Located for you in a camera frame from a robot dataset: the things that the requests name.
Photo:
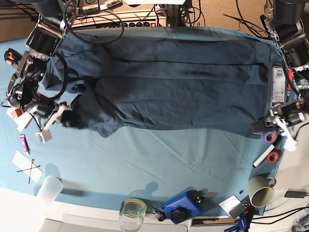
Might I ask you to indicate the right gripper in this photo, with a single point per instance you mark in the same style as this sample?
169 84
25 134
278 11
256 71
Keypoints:
44 109

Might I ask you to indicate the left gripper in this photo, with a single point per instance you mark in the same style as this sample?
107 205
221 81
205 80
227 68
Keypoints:
292 114

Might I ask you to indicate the dark blue T-shirt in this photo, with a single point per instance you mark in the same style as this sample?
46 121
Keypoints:
165 84

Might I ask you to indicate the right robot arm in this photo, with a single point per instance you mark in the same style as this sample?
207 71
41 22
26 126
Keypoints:
43 42

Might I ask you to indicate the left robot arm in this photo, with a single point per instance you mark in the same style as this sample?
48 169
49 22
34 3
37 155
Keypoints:
283 22

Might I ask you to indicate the purple tape roll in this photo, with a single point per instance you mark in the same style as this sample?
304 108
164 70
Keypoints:
269 137

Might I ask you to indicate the white marker pen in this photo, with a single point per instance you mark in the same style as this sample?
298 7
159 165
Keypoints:
258 161

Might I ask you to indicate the red tape roll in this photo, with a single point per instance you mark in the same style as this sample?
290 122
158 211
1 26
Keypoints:
272 157

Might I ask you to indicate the white box with red swatch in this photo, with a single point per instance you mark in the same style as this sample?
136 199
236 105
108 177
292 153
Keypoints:
22 119

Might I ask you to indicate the pink glue tube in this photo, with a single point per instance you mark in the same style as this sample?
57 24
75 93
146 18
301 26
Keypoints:
24 144

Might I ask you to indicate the clear blister package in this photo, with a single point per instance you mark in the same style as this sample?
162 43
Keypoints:
278 86

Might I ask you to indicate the red screwdriver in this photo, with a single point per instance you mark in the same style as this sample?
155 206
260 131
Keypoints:
289 79

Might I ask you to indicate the beige ceramic mug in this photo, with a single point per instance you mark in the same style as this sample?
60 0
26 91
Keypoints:
260 190

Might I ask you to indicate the white paper card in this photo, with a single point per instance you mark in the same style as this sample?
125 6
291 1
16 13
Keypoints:
27 166

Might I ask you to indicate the frosted plastic cup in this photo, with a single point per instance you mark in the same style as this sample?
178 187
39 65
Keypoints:
49 190

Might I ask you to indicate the grey remote control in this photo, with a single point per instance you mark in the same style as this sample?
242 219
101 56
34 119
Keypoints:
243 206

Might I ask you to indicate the white business card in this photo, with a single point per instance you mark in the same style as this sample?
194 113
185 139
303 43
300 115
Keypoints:
229 204

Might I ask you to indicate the orange black utility knife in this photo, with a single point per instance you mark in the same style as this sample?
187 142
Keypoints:
12 58

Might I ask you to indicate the light blue table cloth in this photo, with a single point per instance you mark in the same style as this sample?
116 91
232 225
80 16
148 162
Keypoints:
148 164

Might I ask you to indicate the blue clamp device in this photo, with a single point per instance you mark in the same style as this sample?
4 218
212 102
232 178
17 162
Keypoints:
183 207

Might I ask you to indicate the clear drinking glass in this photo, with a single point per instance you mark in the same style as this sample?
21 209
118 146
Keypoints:
131 215

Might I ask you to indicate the white power strip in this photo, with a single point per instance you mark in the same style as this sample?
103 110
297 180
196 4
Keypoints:
140 18

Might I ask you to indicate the silver padlock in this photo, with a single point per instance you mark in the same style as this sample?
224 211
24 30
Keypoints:
159 215

